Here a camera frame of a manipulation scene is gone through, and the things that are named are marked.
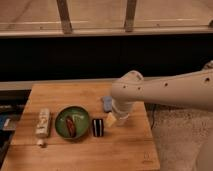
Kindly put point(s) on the metal window post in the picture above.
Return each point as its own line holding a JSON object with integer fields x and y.
{"x": 130, "y": 15}
{"x": 64, "y": 16}

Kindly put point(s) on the left metal window post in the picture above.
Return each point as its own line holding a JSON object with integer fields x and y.
{"x": 64, "y": 16}

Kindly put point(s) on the black white striped eraser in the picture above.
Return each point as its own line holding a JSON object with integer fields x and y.
{"x": 98, "y": 127}

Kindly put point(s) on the right metal window post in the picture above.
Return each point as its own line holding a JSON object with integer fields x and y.
{"x": 130, "y": 15}

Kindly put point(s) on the green bowl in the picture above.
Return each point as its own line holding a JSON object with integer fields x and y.
{"x": 80, "y": 118}

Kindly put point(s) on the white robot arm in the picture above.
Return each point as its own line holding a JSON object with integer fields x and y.
{"x": 190, "y": 90}

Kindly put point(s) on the blue sponge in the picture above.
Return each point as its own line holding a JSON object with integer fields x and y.
{"x": 107, "y": 104}

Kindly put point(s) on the red brown food item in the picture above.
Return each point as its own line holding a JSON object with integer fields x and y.
{"x": 70, "y": 126}

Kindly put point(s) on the clear plastic cup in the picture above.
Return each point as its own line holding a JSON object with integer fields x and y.
{"x": 121, "y": 112}

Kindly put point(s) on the tan wooden gripper tip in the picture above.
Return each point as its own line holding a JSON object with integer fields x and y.
{"x": 110, "y": 120}

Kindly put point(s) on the white squeeze bottle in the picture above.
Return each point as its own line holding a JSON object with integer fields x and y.
{"x": 43, "y": 126}

